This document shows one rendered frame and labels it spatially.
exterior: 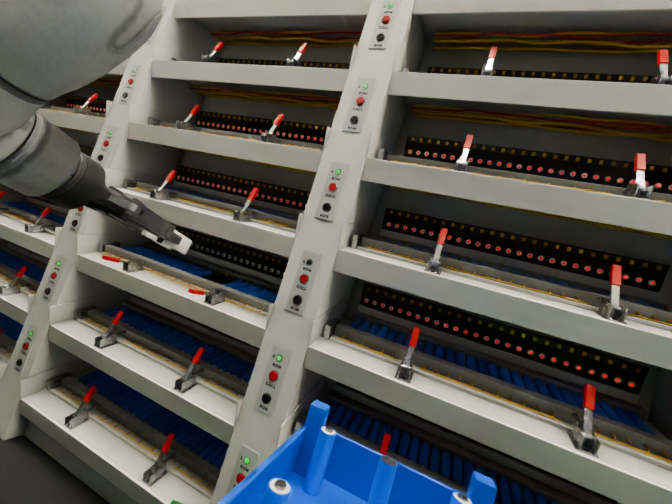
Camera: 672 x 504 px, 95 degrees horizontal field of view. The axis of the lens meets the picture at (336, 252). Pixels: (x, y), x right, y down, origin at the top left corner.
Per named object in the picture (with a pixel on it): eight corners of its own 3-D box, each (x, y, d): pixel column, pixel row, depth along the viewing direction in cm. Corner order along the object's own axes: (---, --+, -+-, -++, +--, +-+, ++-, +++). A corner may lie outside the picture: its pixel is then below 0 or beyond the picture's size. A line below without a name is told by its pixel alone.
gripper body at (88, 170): (94, 151, 39) (149, 192, 47) (53, 143, 42) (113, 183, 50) (57, 200, 37) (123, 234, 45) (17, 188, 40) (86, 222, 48)
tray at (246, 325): (262, 350, 62) (269, 306, 60) (75, 270, 83) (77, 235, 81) (308, 319, 81) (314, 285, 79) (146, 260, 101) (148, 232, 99)
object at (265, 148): (319, 172, 66) (332, 104, 63) (127, 138, 86) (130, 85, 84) (350, 182, 84) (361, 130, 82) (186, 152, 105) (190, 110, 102)
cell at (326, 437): (315, 499, 32) (334, 435, 32) (300, 490, 32) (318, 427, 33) (321, 489, 33) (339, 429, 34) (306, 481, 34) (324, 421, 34)
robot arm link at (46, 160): (7, 104, 37) (58, 139, 43) (-47, 165, 35) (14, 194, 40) (52, 111, 34) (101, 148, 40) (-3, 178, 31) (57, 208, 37)
